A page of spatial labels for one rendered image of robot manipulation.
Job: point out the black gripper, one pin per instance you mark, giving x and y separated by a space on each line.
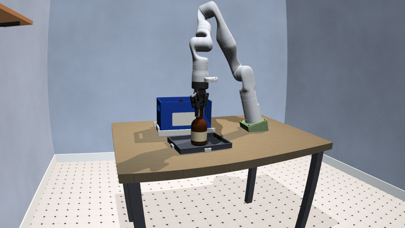
199 95

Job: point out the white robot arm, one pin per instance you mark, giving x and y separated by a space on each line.
203 43

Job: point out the blue crate with dividers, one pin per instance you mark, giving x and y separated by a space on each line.
175 115

